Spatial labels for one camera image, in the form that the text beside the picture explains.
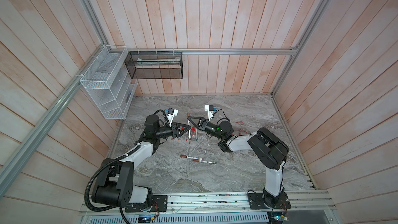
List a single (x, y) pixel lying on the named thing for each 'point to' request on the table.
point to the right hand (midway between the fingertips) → (187, 120)
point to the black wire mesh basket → (154, 65)
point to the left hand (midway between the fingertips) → (189, 129)
